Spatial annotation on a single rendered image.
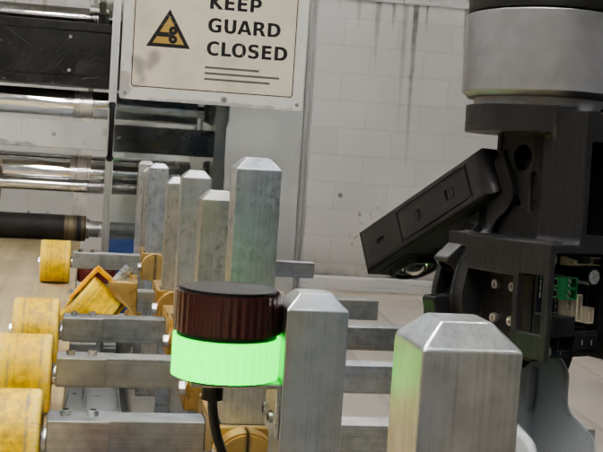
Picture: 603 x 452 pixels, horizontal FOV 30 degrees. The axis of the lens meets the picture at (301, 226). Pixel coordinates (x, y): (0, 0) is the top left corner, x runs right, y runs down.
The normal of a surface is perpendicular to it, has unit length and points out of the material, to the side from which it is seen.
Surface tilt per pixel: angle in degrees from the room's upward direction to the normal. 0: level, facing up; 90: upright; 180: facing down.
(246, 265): 90
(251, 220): 90
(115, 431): 90
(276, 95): 90
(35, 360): 57
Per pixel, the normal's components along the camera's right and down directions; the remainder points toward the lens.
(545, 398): -0.81, -0.08
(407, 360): -0.98, -0.05
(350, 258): 0.11, 0.07
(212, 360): -0.17, 0.06
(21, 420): 0.18, -0.54
